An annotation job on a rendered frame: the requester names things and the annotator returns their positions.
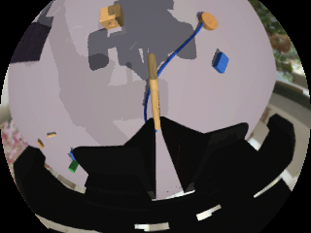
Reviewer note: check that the green block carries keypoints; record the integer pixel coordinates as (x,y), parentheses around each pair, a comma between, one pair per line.
(73,166)

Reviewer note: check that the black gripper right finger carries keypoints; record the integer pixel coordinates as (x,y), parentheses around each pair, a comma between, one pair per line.
(190,149)

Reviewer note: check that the brown wooden block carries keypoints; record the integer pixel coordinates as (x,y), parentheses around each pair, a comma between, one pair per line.
(112,16)

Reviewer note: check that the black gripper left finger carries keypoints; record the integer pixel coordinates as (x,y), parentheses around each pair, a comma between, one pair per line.
(137,157)

